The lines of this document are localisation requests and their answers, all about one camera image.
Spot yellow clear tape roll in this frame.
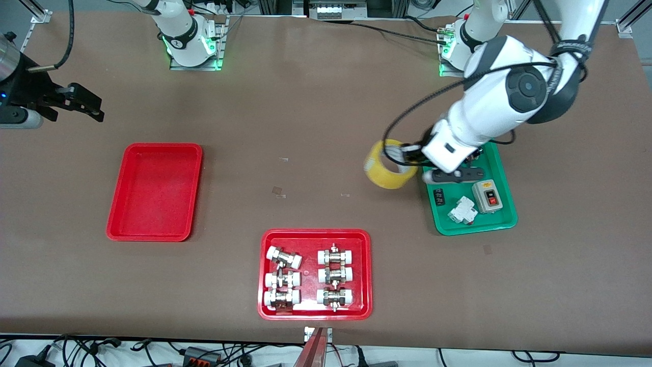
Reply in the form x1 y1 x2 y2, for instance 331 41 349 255
364 139 418 190

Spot green plastic tray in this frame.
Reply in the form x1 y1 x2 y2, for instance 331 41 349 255
422 142 518 236

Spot empty-type red plastic tray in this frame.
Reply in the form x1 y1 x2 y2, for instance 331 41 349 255
106 143 203 242

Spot red tray holding fittings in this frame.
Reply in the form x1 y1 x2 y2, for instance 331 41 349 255
257 229 373 321

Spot white circuit breaker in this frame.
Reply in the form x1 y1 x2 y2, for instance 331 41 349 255
447 197 478 225

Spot tilted white metal pipe fitting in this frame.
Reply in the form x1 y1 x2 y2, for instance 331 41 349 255
266 246 303 269

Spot grey power strip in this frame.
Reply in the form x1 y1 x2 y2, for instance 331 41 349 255
306 0 368 20

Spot red metal bar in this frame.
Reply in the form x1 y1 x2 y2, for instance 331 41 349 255
293 327 332 367

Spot black orange power adapter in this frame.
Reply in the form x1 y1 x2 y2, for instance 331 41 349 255
182 347 223 365

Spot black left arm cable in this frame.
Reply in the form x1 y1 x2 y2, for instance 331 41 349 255
383 0 586 164

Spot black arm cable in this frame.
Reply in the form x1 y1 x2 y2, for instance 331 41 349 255
28 0 75 72
383 0 586 164

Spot grey switch box red button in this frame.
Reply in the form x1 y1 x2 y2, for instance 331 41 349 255
472 180 503 213

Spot aluminium frame profile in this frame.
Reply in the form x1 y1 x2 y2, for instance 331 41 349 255
19 0 52 24
615 0 652 37

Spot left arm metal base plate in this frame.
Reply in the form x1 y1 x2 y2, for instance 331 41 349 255
439 25 493 78

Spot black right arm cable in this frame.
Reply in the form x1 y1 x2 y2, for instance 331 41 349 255
28 0 75 72

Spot long black table cable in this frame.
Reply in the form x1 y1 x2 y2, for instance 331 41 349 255
350 21 451 45

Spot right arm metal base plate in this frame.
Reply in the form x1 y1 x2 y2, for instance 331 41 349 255
170 15 228 71

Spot silver metal bracket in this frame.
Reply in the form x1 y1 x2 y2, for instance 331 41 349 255
304 326 333 343

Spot black floor cable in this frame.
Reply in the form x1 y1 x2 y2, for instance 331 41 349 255
511 350 562 363
51 334 123 360

